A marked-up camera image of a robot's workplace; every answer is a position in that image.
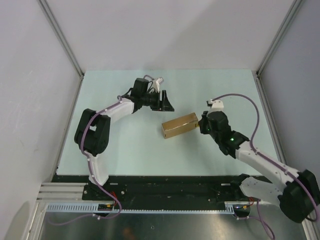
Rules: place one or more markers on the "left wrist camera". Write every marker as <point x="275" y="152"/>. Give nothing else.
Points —
<point x="156" y="83"/>

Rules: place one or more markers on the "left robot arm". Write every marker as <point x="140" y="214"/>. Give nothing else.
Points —
<point x="93" y="130"/>

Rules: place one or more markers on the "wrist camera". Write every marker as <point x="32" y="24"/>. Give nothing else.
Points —
<point x="156" y="83"/>
<point x="215" y="105"/>

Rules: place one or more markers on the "brown cardboard express box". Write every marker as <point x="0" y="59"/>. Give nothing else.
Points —
<point x="179" y="125"/>

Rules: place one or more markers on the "aluminium frame post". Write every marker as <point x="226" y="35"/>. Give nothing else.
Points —
<point x="57" y="30"/>
<point x="280" y="34"/>

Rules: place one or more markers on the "grey slotted cable duct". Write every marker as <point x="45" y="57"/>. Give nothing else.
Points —
<point x="90" y="208"/>

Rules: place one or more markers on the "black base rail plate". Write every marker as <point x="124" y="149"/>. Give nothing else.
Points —
<point x="176" y="192"/>

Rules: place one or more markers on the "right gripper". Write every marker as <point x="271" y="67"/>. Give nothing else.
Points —
<point x="203" y="122"/>

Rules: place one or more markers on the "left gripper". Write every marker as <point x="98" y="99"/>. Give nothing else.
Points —
<point x="164" y="105"/>

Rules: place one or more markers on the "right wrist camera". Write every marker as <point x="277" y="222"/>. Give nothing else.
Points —
<point x="215" y="105"/>

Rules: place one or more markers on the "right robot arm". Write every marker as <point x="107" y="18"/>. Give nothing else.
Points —
<point x="296" y="192"/>

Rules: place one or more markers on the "right aluminium frame post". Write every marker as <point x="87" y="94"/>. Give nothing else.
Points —
<point x="280" y="34"/>

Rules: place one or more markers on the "left aluminium frame post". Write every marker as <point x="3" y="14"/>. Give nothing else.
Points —
<point x="57" y="30"/>

